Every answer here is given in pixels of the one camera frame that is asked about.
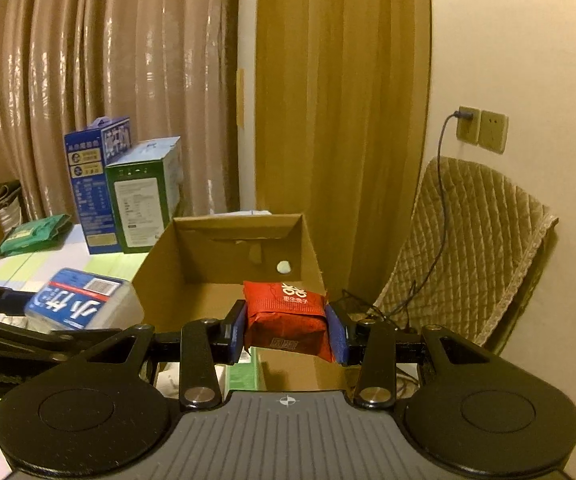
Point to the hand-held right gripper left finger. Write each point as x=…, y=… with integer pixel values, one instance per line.
x=238, y=332

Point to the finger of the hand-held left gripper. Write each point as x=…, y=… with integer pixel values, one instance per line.
x=42, y=337
x=12, y=305

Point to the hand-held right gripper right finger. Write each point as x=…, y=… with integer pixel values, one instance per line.
x=338, y=335

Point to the brown cardboard box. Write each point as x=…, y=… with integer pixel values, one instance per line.
x=207, y=305

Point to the blue tissue pack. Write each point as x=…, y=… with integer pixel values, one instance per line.
x=77, y=300

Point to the red snack packet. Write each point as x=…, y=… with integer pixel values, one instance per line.
x=288, y=315

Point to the green plastic packet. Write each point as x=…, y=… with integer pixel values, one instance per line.
x=32, y=235

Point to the tall blue carton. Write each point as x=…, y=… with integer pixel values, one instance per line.
x=90, y=200

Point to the tall green carton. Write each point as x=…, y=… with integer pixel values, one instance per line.
x=140, y=210

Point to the quilted chair cover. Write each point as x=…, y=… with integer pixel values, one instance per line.
x=478, y=240

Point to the brown curtain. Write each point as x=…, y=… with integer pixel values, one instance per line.
x=92, y=35

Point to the wall socket with plug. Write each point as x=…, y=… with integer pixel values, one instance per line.
x=468, y=127

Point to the empty wall socket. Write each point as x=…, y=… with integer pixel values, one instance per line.
x=494, y=132

